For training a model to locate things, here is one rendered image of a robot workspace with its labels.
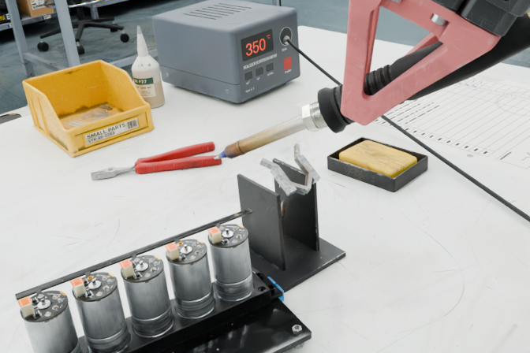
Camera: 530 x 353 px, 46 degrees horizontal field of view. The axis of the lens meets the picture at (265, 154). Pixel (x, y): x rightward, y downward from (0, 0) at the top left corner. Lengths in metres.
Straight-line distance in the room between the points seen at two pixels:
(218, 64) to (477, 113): 0.30
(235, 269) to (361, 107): 0.14
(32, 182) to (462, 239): 0.40
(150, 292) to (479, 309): 0.21
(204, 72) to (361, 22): 0.50
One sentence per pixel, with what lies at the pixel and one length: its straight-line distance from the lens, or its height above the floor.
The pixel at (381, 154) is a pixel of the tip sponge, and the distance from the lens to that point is 0.58.
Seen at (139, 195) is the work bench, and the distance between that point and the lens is 0.58.
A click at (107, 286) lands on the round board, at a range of 0.36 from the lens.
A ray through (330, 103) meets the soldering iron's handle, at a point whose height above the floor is 0.91.
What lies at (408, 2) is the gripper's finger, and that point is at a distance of 0.28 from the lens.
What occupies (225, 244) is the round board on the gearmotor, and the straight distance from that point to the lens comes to 0.38.
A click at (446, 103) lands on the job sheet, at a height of 0.75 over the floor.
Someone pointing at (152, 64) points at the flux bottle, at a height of 0.80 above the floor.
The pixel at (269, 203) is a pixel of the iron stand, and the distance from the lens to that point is 0.42.
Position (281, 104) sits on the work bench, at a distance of 0.74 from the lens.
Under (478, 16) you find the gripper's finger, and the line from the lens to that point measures 0.27.
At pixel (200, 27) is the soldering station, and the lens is 0.75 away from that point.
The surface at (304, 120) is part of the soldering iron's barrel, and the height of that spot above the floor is 0.90.
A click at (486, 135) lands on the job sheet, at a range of 0.66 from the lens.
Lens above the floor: 1.02
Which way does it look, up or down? 26 degrees down
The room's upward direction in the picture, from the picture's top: 5 degrees counter-clockwise
